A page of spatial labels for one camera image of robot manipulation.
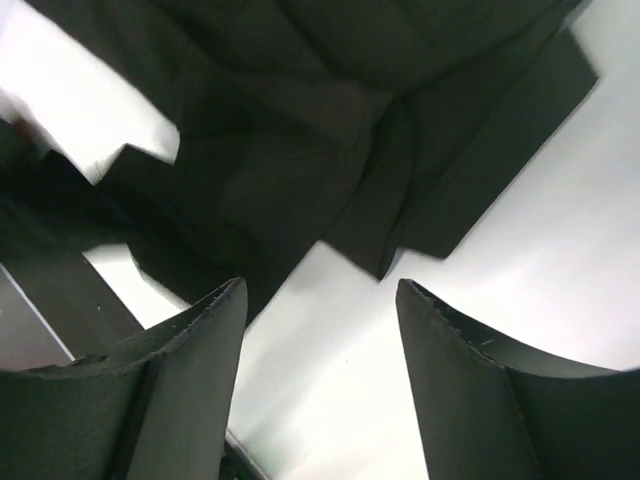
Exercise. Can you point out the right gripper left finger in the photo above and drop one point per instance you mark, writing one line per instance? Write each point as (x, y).
(156, 406)

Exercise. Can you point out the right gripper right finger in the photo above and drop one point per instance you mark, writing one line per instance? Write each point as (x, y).
(491, 407)

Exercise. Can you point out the black long sleeve shirt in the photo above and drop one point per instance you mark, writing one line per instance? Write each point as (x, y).
(370, 125)

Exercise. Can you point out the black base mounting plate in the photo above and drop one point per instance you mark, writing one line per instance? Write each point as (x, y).
(55, 311)

